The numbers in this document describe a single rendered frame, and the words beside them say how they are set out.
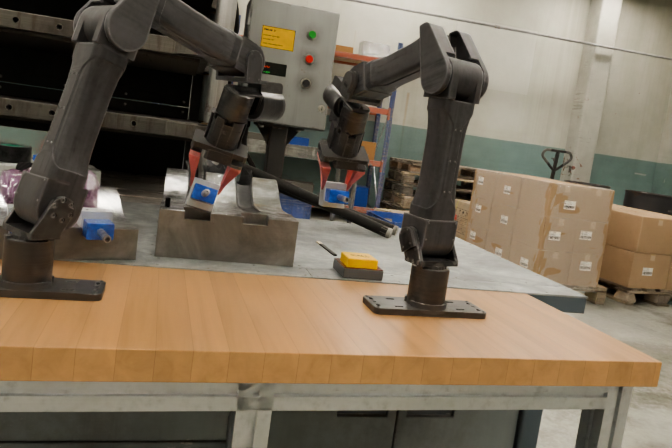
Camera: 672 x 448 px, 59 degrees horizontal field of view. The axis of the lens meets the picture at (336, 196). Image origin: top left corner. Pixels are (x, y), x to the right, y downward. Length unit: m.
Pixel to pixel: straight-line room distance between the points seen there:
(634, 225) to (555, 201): 0.89
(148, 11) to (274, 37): 1.13
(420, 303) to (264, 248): 0.34
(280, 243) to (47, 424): 0.53
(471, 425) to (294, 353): 0.74
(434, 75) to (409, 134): 7.29
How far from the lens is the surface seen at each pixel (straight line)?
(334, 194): 1.25
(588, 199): 4.99
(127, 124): 1.93
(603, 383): 0.98
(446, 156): 0.96
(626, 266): 5.52
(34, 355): 0.73
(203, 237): 1.13
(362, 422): 1.32
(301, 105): 2.02
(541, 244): 4.83
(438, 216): 0.97
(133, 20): 0.90
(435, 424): 1.38
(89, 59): 0.89
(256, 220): 1.18
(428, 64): 0.98
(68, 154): 0.88
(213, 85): 1.86
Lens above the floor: 1.07
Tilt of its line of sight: 6 degrees down
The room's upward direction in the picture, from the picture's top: 8 degrees clockwise
